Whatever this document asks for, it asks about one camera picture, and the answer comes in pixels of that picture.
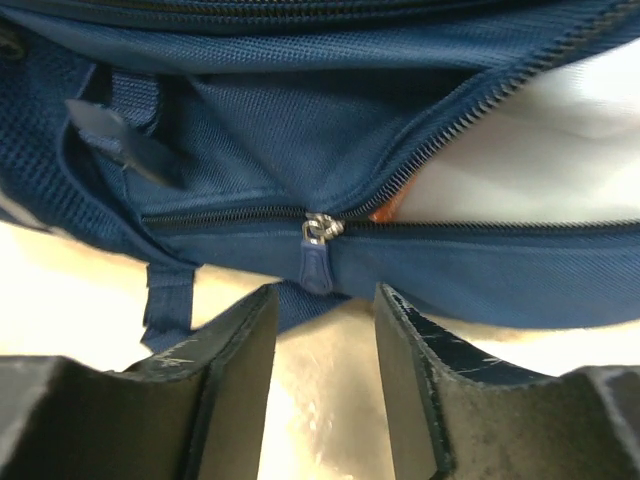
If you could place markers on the navy blue school backpack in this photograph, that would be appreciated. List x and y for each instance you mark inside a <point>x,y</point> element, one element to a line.
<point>260,136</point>

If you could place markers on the orange 78-storey treehouse book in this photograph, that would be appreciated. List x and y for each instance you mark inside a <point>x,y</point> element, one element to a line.
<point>387,212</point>

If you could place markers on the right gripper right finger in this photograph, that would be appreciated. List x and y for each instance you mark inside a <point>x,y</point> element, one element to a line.
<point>456,412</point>

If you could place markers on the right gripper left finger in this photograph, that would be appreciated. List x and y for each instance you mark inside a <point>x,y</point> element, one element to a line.
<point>194,411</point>

